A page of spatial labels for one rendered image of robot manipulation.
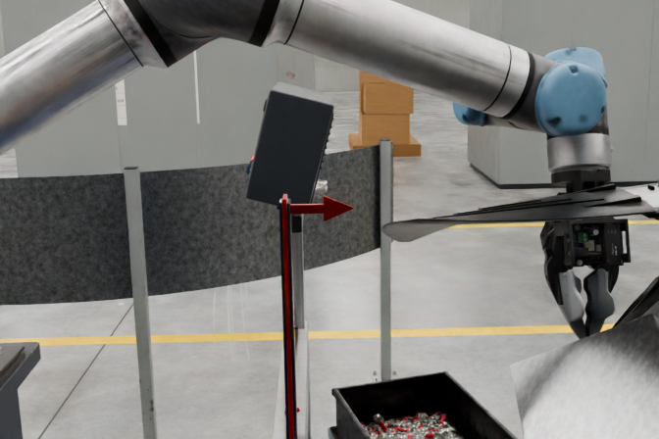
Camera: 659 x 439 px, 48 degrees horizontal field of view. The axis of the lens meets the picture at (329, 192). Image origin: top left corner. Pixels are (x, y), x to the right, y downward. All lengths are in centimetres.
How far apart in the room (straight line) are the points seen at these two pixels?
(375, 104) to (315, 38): 800
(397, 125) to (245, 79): 267
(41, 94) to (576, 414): 62
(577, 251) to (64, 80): 61
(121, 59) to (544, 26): 615
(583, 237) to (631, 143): 626
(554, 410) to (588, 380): 4
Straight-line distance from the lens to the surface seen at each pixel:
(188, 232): 242
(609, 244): 94
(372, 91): 871
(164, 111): 677
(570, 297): 98
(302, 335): 124
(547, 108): 78
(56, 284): 247
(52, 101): 85
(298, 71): 490
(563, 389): 75
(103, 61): 84
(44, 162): 712
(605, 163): 97
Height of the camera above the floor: 133
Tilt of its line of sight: 11 degrees down
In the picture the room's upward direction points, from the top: 1 degrees counter-clockwise
